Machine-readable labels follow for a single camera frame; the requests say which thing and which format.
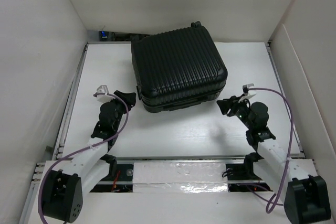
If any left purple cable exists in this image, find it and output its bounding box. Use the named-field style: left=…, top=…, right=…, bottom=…
left=38, top=91, right=130, bottom=223

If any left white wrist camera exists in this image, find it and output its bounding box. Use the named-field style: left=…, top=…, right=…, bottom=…
left=93, top=85, right=113, bottom=103

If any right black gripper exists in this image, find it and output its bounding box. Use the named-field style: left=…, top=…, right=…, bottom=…
left=215, top=94, right=254, bottom=130

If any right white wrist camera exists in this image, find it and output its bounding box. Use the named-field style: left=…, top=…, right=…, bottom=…
left=238, top=83, right=256, bottom=103

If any black hard-shell suitcase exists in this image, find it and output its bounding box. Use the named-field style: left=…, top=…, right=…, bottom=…
left=131, top=21, right=228, bottom=113

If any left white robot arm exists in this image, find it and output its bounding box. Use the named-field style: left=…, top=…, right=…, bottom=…
left=38, top=87, right=136, bottom=223

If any dark equipment behind table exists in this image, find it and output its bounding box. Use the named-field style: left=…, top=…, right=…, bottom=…
left=99, top=30, right=149, bottom=41

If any aluminium rail with mounts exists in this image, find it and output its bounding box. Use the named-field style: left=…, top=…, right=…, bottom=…
left=92, top=160, right=273, bottom=193

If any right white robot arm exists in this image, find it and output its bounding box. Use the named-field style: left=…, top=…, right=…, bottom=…
left=216, top=96, right=331, bottom=223

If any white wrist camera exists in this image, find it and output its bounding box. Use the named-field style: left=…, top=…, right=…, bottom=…
left=238, top=83, right=256, bottom=103
left=93, top=85, right=113, bottom=103

